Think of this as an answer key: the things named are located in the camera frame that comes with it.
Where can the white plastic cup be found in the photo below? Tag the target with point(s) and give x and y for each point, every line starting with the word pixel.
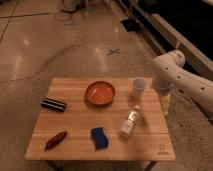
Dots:
pixel 138 86

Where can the black floor object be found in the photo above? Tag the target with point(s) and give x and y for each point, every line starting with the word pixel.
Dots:
pixel 130 25

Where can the white base with cables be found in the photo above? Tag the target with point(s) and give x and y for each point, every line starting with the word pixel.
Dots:
pixel 68 7

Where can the orange ceramic bowl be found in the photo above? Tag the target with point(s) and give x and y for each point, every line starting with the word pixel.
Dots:
pixel 100 93

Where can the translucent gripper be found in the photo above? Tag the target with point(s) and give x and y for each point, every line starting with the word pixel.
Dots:
pixel 165 100

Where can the wooden folding table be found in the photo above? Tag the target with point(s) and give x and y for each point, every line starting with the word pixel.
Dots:
pixel 149 140

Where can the blue sponge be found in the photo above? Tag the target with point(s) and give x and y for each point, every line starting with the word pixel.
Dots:
pixel 99 138

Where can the long wall shelf unit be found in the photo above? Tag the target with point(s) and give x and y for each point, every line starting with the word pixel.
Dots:
pixel 164 37

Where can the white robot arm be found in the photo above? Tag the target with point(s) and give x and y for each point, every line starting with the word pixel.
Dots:
pixel 168 72

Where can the black striped rectangular case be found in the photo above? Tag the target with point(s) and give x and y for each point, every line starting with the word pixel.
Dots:
pixel 53 105

